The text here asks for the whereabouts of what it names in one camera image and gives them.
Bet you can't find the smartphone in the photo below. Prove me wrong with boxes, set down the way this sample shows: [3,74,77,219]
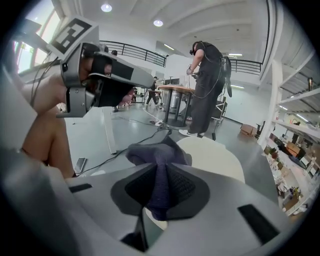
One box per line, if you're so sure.
[74,156,88,174]

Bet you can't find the plastic-wrapped silver machine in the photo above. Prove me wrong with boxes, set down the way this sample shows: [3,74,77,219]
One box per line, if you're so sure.
[169,89,181,110]

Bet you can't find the black office chair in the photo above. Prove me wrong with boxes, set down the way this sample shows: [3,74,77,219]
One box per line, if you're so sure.
[254,121,266,140]

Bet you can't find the person's left forearm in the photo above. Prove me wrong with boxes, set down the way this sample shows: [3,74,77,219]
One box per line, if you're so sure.
[29,72,68,118]

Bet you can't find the open cardboard box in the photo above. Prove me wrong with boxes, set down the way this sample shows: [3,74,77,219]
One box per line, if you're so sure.
[239,123,258,137]

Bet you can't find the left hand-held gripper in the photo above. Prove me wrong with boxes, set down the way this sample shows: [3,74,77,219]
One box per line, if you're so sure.
[47,16,155,118]

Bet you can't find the white shelving rack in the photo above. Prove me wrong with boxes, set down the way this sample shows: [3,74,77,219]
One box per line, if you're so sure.
[257,49,320,218]

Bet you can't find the person's left hand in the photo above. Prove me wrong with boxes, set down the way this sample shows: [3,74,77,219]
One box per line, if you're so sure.
[118,87,135,107]

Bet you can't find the white cable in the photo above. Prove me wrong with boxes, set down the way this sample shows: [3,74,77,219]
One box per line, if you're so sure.
[142,107,157,123]

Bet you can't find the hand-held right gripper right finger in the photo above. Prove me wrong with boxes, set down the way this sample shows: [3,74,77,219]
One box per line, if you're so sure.
[147,163,293,256]

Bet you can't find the black railing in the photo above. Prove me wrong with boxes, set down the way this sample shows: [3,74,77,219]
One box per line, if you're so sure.
[99,40,167,68]
[228,58,263,75]

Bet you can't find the long black floor cable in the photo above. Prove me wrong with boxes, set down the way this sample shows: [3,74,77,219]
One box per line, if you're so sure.
[82,124,173,173]

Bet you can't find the person's left leg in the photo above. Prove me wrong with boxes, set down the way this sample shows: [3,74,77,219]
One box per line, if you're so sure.
[21,112,76,179]

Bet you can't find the cream plastic trash bin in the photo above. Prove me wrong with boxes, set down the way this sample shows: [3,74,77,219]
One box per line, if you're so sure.
[176,136,246,183]

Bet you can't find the dark blue cloth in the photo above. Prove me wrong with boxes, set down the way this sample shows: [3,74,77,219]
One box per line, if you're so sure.
[124,134,193,222]

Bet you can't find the black folding cart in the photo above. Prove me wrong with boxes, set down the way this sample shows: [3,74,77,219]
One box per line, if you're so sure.
[212,96,228,123]

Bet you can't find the round wooden table black legs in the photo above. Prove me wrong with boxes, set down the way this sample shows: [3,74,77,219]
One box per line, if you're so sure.
[157,84,198,128]

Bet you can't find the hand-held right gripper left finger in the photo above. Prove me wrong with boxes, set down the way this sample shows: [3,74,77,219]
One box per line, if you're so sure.
[67,162,159,256]

